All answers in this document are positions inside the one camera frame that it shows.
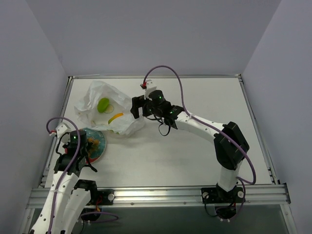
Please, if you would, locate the brown fake fruit cluster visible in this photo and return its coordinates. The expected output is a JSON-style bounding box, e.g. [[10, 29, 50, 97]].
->
[[87, 137, 99, 157]]

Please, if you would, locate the white printed plastic bag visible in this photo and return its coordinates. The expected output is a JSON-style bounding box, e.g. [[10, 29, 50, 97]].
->
[[74, 81, 145, 136]]

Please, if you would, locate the yellow orange fake fruit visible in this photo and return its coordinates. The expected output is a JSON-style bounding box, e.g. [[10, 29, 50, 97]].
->
[[108, 113, 124, 124]]

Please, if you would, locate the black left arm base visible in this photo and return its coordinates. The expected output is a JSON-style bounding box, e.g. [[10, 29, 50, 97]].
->
[[87, 189, 115, 206]]

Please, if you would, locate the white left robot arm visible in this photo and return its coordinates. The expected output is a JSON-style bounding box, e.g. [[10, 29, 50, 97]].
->
[[29, 130, 98, 234]]

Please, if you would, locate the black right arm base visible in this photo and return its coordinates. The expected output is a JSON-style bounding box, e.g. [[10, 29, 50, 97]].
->
[[201, 185, 245, 204]]

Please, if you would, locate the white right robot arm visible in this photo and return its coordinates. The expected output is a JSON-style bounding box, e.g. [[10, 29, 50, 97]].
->
[[131, 90, 249, 201]]

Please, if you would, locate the teal and red plate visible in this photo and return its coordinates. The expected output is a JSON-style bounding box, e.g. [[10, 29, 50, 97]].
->
[[83, 128, 107, 163]]

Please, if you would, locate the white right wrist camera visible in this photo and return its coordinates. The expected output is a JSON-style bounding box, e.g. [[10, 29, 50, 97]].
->
[[140, 79, 157, 99]]

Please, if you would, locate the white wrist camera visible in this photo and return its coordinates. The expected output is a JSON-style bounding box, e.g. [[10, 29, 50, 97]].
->
[[49, 122, 71, 138], [140, 79, 157, 99]]

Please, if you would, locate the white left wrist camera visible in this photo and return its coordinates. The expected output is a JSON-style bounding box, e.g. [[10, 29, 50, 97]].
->
[[49, 122, 71, 138]]

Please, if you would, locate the aluminium front frame rail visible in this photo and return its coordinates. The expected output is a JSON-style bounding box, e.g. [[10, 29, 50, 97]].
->
[[26, 184, 291, 209]]

